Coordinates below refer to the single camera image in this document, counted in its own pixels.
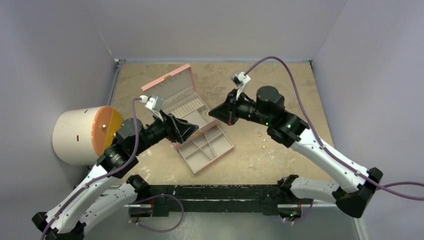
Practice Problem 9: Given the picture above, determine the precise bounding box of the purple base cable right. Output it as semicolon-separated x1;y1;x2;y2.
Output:
282;195;315;225

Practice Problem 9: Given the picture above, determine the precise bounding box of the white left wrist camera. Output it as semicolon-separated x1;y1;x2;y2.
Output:
139;95;164;122

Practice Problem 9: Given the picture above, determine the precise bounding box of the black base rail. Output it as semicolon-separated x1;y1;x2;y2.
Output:
127;174;314;218

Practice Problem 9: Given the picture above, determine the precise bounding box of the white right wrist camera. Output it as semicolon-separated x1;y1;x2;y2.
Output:
230;71;251;100

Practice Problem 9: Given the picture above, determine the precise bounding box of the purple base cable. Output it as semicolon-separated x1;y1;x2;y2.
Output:
282;195;315;225
128;193;185;233

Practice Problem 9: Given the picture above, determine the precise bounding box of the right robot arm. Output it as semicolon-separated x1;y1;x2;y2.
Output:
208;86;383;218

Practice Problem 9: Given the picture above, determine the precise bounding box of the white cylinder orange lid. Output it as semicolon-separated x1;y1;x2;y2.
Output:
52;105;123;166

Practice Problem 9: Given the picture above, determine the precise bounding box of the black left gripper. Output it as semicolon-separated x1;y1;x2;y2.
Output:
132;109;198;156

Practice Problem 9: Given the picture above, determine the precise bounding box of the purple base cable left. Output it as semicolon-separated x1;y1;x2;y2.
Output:
128;193;185;233

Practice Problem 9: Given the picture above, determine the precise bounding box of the pink jewelry box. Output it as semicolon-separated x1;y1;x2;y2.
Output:
141;64;217;147

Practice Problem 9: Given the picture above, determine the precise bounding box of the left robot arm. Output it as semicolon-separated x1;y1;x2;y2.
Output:
32;113;199;240

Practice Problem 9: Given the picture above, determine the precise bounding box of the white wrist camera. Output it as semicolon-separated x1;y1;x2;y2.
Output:
139;95;164;122
230;71;251;100

